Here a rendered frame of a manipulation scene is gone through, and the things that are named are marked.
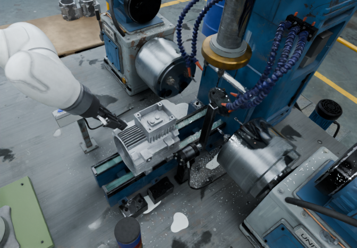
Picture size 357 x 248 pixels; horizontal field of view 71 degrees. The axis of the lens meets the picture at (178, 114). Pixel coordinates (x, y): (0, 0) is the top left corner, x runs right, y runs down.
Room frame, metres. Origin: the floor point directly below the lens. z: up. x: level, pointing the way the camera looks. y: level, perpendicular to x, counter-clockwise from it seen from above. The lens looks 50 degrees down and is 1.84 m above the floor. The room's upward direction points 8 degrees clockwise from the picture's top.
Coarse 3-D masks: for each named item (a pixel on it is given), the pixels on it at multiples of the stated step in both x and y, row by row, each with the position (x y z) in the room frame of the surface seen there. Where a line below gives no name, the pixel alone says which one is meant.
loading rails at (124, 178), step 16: (192, 112) 0.80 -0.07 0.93; (192, 128) 0.76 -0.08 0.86; (224, 128) 0.76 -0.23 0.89; (208, 144) 0.70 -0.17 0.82; (112, 160) 0.49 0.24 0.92; (96, 176) 0.42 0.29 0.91; (112, 176) 0.46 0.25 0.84; (128, 176) 0.43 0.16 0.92; (144, 176) 0.45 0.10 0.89; (112, 192) 0.36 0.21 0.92; (128, 192) 0.40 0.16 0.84
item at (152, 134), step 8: (160, 104) 0.63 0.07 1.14; (144, 112) 0.59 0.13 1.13; (152, 112) 0.61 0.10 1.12; (160, 112) 0.61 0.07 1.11; (168, 112) 0.60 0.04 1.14; (136, 120) 0.55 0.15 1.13; (144, 120) 0.57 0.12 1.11; (152, 120) 0.55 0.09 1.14; (160, 120) 0.57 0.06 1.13; (168, 120) 0.58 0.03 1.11; (144, 128) 0.51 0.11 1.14; (152, 128) 0.53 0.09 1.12; (160, 128) 0.52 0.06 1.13; (168, 128) 0.55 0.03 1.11; (152, 136) 0.50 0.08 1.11; (160, 136) 0.52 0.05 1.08
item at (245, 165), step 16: (240, 128) 0.56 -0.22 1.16; (256, 128) 0.56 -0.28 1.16; (272, 128) 0.58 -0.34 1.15; (224, 144) 0.51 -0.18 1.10; (240, 144) 0.50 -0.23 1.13; (256, 144) 0.49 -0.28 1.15; (272, 144) 0.50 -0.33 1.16; (288, 144) 0.51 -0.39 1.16; (224, 160) 0.48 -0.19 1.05; (240, 160) 0.45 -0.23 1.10; (256, 160) 0.44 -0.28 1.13; (272, 160) 0.44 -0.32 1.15; (288, 160) 0.45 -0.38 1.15; (240, 176) 0.42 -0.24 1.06; (256, 176) 0.40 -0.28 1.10; (272, 176) 0.40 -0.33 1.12; (256, 192) 0.37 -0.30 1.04
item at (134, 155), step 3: (117, 129) 0.53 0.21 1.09; (174, 129) 0.56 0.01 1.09; (114, 132) 0.51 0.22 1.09; (117, 132) 0.52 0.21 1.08; (171, 132) 0.55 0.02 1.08; (174, 132) 0.55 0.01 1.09; (177, 132) 0.55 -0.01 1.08; (174, 135) 0.54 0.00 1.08; (132, 153) 0.43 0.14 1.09; (135, 153) 0.44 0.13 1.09; (132, 156) 0.43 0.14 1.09; (135, 156) 0.43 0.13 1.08; (138, 156) 0.43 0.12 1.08; (132, 159) 0.42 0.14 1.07; (135, 159) 0.42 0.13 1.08; (135, 174) 0.42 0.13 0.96
